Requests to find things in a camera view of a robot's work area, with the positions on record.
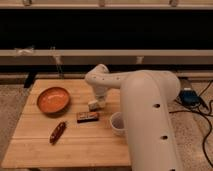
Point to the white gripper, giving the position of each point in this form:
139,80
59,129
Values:
101,93

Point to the white sponge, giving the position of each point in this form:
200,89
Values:
96,104

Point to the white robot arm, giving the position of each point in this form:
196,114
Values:
144,99

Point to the white ceramic cup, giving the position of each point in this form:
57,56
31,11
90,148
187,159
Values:
117,124

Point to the dark rectangular snack box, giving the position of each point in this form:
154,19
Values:
87,117

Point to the orange bowl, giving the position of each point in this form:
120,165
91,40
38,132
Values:
53,100

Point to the red-brown snack bar wrapper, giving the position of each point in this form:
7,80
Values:
58,131

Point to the crumpled clear plastic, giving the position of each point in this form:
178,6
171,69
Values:
24,51

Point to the black table leg bracket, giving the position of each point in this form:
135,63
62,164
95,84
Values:
30,79

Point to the grey horizontal rail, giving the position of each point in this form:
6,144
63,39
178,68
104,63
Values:
114,57

